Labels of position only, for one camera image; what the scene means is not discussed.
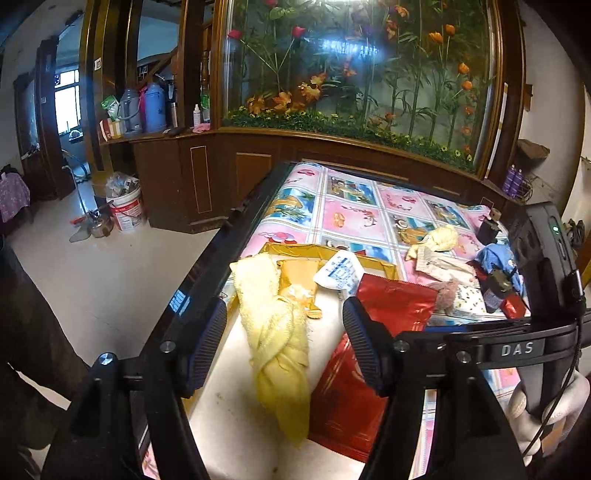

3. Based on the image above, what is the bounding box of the striped cup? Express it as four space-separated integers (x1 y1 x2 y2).
99 117 126 140

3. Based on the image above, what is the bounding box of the window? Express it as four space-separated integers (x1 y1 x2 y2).
54 69 83 136

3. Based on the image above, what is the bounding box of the black framed table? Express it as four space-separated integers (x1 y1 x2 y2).
139 159 532 480

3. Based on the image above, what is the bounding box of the pink fuzzy toy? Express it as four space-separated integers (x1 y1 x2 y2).
428 278 459 309

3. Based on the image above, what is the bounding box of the white packet with blue print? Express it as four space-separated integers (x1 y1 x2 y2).
313 251 362 301

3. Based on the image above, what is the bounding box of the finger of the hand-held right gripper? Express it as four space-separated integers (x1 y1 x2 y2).
443 320 580 368

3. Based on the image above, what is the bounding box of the printed pink tablecloth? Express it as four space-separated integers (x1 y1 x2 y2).
222 161 532 480

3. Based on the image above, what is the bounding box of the dark jar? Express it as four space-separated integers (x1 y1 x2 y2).
480 267 514 315

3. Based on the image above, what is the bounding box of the cream cloth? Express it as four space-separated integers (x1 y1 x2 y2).
405 225 459 263

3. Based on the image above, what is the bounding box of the brown wall shelf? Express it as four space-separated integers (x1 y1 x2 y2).
517 138 551 160

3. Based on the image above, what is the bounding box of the person's dark clothing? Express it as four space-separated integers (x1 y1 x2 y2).
0 235 90 480

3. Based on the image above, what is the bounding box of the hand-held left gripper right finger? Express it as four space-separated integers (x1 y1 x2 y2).
342 296 513 480

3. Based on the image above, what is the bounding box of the small dark bottle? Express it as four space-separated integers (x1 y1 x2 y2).
476 209 505 245

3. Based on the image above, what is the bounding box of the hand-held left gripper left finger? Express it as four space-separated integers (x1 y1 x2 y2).
41 298 228 480

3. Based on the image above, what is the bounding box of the wooden door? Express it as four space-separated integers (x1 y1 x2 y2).
14 37 77 200

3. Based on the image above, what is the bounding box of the person's right hand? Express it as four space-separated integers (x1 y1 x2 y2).
508 374 591 455

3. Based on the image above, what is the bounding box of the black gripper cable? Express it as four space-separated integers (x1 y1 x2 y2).
525 270 588 457

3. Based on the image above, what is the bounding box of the wooden cabinet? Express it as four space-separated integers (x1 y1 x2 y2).
78 0 527 234

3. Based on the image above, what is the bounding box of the blue cloth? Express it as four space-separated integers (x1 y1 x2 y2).
475 242 525 296

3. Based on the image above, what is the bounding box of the red box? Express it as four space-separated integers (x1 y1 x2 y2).
468 261 532 320

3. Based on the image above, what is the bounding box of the orange packet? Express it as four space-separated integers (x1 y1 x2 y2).
276 258 324 320

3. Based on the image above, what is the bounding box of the yellow towel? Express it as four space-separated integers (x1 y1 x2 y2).
229 253 311 448

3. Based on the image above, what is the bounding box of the blue thermos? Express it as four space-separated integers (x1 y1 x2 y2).
141 83 168 133

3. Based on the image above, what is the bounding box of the metal kettle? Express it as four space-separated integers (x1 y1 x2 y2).
90 210 114 239

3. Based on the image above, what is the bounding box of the gold rimmed tray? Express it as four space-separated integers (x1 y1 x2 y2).
189 242 400 480

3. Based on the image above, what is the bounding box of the grey thermos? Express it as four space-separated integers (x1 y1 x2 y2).
117 88 142 136

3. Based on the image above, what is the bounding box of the white plastic bucket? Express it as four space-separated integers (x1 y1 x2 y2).
106 186 147 232

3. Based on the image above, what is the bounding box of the purple floral cloth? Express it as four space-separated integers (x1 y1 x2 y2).
0 173 32 223

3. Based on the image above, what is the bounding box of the artificial flower display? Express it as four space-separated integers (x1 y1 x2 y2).
222 0 502 174

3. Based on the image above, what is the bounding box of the white packet with green print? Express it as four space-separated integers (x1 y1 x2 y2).
452 282 490 315

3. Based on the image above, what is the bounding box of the red foil bag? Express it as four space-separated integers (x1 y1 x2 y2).
308 273 438 462

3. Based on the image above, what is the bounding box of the white packet with red print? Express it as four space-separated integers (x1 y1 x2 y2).
414 247 476 283

